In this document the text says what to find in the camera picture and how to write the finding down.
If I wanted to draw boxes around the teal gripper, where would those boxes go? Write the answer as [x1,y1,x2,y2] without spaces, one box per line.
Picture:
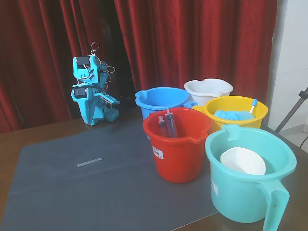
[70,86,98,126]

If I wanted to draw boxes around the small dark-filled syringe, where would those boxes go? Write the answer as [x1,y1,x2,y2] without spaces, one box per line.
[157,115,167,137]

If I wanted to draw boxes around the red velvet curtain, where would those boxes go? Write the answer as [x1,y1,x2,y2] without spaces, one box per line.
[0,0,116,134]
[114,0,279,102]

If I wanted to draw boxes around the blue plastic bucket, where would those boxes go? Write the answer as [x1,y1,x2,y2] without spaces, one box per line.
[135,87,193,141]

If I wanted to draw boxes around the barcode label on red bucket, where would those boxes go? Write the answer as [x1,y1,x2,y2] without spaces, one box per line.
[152,147,165,160]

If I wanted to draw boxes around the grey rubber table mat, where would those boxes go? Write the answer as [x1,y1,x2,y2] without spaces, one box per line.
[1,117,220,231]

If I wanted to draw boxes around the large dark-filled syringe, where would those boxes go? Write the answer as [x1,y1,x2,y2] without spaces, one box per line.
[165,108,179,139]

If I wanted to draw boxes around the red plastic bucket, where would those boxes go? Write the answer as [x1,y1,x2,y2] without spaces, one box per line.
[142,107,212,183]

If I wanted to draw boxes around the white plastic bucket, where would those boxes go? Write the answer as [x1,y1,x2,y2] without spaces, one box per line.
[184,78,234,106]

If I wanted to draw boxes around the yellow plastic bucket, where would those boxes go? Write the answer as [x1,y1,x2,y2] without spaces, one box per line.
[192,95,269,136]

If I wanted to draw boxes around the crumpled blue gloves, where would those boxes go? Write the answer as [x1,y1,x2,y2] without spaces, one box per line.
[213,109,256,121]

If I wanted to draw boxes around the barcode label on teal jug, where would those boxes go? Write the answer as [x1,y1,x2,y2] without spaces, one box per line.
[210,178,219,195]

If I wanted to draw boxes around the white bowl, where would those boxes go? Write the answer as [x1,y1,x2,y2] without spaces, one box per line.
[219,147,267,176]

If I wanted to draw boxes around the white tube with blue cap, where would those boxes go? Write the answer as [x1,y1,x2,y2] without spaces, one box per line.
[249,98,258,114]

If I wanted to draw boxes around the grey tripod stand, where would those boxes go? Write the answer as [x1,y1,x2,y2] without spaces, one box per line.
[274,87,308,133]

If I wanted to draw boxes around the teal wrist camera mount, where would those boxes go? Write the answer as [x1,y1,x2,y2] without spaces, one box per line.
[98,92,121,106]

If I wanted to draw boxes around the teal plastic jug with handle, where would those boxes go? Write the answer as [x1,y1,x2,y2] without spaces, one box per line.
[205,124,298,231]

